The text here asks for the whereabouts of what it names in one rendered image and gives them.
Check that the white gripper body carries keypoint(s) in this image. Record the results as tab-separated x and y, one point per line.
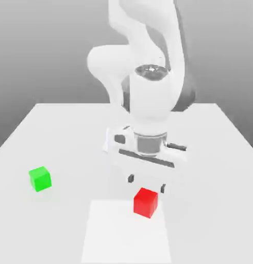
146	168

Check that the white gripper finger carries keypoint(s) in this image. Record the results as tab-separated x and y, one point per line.
163	188
130	178

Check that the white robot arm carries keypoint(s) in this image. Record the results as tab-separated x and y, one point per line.
146	99

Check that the small red cube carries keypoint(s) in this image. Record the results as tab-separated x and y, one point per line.
145	203

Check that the small green cube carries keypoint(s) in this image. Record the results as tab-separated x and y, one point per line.
40	179

